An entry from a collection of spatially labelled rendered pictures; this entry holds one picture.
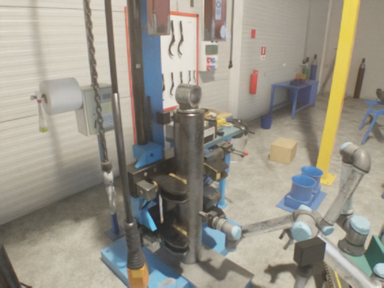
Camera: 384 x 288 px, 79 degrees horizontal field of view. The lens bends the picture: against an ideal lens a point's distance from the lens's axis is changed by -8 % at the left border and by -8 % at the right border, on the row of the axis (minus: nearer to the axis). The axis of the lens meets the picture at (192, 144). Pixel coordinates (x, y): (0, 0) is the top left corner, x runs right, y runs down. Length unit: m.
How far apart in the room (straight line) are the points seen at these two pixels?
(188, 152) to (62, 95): 1.02
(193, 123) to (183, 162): 0.28
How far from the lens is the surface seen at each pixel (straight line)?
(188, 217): 1.99
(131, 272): 1.01
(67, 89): 2.07
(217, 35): 1.71
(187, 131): 1.65
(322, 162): 4.12
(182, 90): 1.64
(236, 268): 2.34
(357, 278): 1.72
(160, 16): 1.54
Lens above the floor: 1.90
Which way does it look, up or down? 22 degrees down
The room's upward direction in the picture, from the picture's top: straight up
